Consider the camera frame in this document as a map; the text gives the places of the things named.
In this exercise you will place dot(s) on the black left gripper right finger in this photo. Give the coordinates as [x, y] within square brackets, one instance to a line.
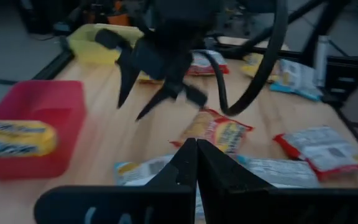
[244, 205]

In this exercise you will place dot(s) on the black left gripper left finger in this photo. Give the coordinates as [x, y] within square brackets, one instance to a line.
[166, 202]

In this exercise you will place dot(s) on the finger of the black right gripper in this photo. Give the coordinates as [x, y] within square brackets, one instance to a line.
[127, 79]
[163, 96]

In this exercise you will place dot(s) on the blue Maruchan noodle pack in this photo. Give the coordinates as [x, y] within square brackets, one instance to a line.
[138, 169]
[297, 81]
[278, 171]

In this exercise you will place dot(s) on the red Maruchan noodle pack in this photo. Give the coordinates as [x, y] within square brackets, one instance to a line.
[219, 130]
[325, 149]
[208, 62]

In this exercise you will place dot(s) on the yellow plastic bin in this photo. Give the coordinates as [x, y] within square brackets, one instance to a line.
[85, 46]

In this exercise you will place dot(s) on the orange and black machine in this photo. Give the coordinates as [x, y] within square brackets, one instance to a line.
[118, 18]

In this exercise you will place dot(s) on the red plastic bin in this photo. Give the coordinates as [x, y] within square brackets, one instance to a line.
[51, 102]

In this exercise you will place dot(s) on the black floor equipment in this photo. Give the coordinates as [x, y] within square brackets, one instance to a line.
[37, 17]

